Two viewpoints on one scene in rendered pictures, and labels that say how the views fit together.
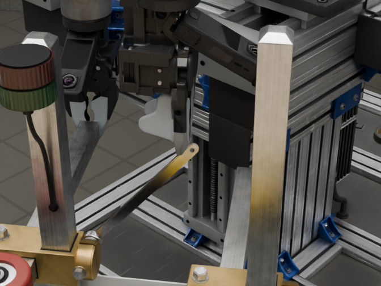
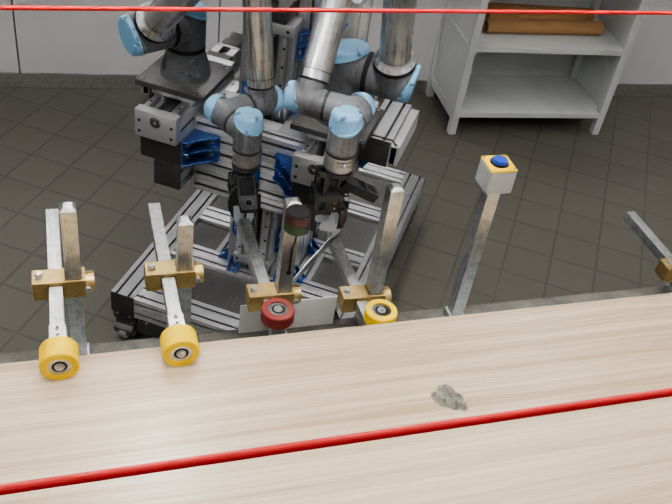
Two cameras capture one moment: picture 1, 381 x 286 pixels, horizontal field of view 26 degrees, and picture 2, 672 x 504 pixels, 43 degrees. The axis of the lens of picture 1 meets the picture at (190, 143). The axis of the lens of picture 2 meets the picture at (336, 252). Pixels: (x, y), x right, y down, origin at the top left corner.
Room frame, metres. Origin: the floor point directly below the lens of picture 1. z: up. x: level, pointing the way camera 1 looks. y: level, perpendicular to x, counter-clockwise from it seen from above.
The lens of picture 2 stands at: (-0.65, 0.86, 2.30)
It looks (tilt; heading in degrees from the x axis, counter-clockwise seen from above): 39 degrees down; 330
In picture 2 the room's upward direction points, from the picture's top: 10 degrees clockwise
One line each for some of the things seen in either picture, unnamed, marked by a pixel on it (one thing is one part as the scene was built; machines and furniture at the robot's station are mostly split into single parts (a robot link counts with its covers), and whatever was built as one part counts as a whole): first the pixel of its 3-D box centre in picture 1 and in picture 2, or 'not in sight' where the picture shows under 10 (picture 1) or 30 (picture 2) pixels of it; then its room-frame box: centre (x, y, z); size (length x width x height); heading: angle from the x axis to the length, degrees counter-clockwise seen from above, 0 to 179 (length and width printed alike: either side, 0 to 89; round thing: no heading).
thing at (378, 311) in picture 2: not in sight; (378, 325); (0.62, -0.03, 0.85); 0.08 x 0.08 x 0.11
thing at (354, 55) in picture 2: not in sight; (348, 65); (1.28, -0.19, 1.20); 0.13 x 0.12 x 0.14; 48
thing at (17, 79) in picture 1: (24, 66); (298, 215); (0.75, 0.17, 1.13); 0.06 x 0.06 x 0.02
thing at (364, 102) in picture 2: not in sight; (349, 112); (0.94, -0.03, 1.27); 0.11 x 0.11 x 0.08; 48
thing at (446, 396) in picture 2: not in sight; (450, 395); (0.32, -0.05, 0.91); 0.09 x 0.07 x 0.02; 20
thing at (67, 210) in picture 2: not in sight; (74, 288); (0.87, 0.66, 0.93); 0.04 x 0.04 x 0.48; 82
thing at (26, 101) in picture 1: (27, 87); (296, 224); (0.75, 0.17, 1.11); 0.06 x 0.06 x 0.02
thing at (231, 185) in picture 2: (90, 49); (243, 179); (1.14, 0.15, 0.97); 0.09 x 0.08 x 0.12; 172
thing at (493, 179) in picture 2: not in sight; (495, 175); (0.72, -0.34, 1.18); 0.07 x 0.07 x 0.08; 82
